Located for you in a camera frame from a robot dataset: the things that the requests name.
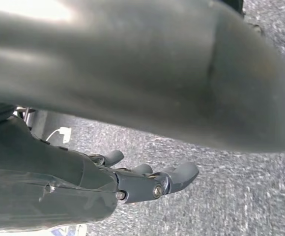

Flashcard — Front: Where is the open silver floor socket box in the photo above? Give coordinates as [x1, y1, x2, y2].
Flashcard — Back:
[13, 107, 72, 148]

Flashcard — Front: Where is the plain silver floor socket plate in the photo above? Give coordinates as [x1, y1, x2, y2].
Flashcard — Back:
[50, 224, 87, 236]

